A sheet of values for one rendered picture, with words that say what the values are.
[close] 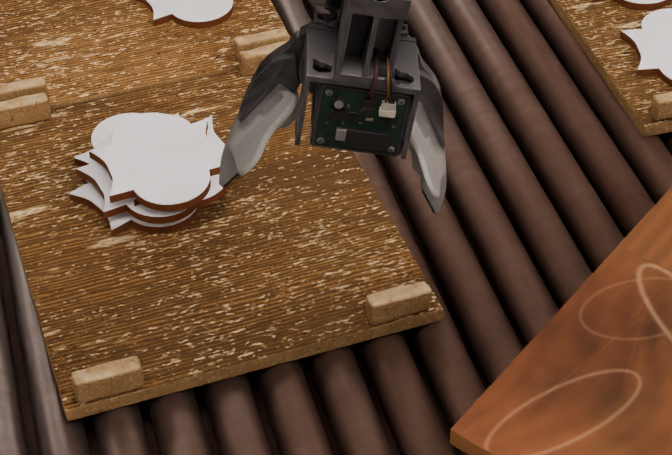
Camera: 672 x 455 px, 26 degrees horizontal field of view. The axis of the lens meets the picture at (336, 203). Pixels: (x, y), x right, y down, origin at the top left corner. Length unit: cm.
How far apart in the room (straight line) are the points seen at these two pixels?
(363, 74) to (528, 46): 81
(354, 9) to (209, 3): 84
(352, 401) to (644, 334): 26
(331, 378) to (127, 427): 18
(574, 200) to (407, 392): 31
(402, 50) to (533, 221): 56
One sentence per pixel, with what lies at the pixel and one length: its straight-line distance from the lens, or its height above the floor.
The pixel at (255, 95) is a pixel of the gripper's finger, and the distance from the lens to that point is 96.
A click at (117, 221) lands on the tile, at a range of 141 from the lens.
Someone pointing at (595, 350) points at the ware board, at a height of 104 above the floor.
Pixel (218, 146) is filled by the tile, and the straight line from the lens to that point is 144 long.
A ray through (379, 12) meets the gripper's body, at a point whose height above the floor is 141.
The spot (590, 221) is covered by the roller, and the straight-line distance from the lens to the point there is 146.
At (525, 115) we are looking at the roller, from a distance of 158.
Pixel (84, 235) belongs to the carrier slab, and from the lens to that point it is 142.
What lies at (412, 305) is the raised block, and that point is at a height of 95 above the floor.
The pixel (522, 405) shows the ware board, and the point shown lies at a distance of 113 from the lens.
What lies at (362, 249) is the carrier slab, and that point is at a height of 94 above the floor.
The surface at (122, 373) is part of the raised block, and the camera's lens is 126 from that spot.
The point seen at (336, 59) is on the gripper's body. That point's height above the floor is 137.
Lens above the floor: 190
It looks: 42 degrees down
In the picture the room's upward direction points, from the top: straight up
